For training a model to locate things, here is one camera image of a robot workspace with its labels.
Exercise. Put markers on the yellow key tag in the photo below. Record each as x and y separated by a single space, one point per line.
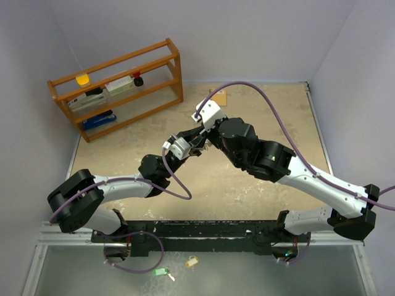
192 261

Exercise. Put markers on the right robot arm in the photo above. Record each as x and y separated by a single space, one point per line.
346 210

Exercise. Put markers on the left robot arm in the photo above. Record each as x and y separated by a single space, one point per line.
75 203

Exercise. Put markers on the yellow lidded container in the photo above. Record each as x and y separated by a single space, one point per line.
83 80

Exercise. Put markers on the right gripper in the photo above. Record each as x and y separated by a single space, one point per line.
209 134

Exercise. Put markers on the green key tag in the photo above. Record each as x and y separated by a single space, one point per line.
163 272

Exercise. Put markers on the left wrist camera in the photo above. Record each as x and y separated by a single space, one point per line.
178 146

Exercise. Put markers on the wooden shelf rack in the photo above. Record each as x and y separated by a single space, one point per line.
160 67

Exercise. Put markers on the blue stapler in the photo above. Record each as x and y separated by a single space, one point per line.
99 120

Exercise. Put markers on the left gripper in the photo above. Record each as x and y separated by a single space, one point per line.
191 137

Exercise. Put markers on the brown spiral notebook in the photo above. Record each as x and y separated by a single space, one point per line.
219 97

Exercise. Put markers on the black base frame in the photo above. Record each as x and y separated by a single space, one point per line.
261 237

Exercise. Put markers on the white stapler on shelf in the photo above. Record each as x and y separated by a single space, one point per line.
88 99

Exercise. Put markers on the white box on shelf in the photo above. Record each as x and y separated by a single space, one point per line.
119 86

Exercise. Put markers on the bunch of metal keys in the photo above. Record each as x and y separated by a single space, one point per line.
206 146

